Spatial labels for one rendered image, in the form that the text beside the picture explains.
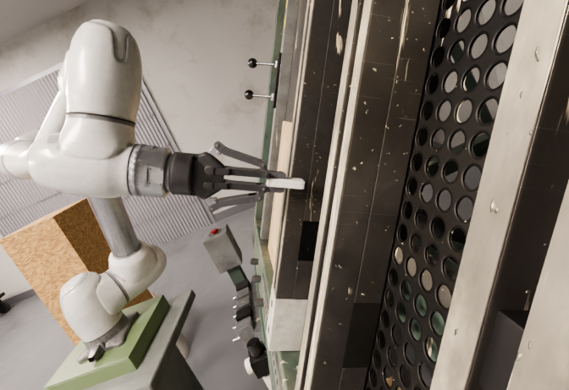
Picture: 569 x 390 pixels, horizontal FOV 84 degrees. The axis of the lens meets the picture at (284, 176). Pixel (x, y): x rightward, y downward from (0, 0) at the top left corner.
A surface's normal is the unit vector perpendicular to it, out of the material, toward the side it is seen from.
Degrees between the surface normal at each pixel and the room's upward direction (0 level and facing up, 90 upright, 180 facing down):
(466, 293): 60
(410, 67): 90
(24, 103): 90
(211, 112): 90
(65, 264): 90
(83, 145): 76
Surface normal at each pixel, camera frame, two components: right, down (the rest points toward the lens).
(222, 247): 0.15, 0.20
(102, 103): 0.44, 0.15
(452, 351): -0.98, -0.09
